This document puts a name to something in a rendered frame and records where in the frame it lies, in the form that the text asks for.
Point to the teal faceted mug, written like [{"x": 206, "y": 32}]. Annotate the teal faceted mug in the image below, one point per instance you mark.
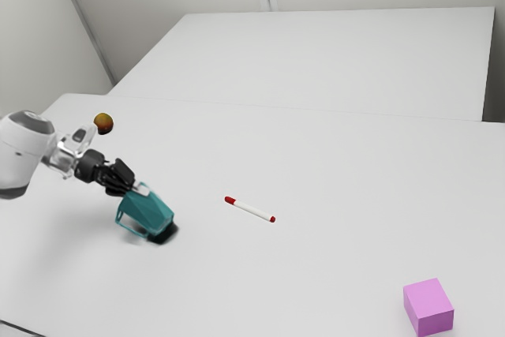
[{"x": 145, "y": 214}]

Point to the white pen with red caps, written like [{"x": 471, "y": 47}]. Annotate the white pen with red caps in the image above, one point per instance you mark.
[{"x": 249, "y": 209}]

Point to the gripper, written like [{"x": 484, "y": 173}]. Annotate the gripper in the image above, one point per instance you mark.
[{"x": 90, "y": 166}]

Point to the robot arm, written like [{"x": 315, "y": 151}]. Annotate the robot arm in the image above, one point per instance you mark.
[{"x": 19, "y": 147}]

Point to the pink cube block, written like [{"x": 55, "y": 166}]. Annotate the pink cube block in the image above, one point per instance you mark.
[{"x": 428, "y": 307}]

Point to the orange round fruit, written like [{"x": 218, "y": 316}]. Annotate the orange round fruit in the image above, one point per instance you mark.
[{"x": 103, "y": 123}]

